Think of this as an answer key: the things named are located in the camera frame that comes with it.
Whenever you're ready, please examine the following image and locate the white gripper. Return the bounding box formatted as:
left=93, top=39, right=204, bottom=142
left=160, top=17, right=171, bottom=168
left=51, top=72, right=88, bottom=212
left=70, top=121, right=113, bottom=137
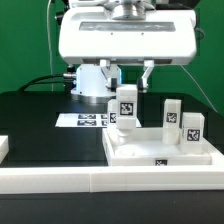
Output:
left=59, top=0, right=196, bottom=93

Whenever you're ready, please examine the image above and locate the white square table top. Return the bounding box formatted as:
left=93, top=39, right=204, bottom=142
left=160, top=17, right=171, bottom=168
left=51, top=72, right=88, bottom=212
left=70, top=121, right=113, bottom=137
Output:
left=102, top=127, right=212, bottom=166

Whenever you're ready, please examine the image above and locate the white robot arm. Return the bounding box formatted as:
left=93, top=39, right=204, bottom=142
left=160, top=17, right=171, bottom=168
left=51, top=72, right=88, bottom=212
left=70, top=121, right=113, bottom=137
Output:
left=59, top=0, right=197, bottom=103

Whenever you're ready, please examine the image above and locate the white sheet with tag markers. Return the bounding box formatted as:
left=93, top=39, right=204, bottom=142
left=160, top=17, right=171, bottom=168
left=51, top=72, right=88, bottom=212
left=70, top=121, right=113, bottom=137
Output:
left=54, top=113, right=142, bottom=128

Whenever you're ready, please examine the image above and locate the white U-shaped obstacle fence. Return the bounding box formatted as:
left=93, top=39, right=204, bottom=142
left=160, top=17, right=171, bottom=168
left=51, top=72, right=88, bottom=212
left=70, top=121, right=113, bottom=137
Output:
left=0, top=135, right=224, bottom=194

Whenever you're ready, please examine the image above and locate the black cable bundle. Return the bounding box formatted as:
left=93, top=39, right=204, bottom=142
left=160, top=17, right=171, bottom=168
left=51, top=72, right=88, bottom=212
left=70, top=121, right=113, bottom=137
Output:
left=17, top=73, right=78, bottom=93

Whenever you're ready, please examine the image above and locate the grey thin cable right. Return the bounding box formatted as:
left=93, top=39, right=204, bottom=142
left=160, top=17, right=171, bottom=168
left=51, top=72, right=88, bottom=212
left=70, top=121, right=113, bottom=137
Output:
left=179, top=64, right=221, bottom=116

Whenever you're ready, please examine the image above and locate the grey thin cable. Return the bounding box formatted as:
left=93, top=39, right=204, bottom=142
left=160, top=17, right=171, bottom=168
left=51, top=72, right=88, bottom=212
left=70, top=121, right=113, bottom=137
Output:
left=45, top=0, right=56, bottom=92
left=179, top=64, right=221, bottom=116

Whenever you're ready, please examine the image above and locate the grey thin cable left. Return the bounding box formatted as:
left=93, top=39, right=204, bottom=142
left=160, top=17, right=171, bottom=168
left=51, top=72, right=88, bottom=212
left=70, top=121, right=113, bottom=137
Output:
left=45, top=0, right=56, bottom=92

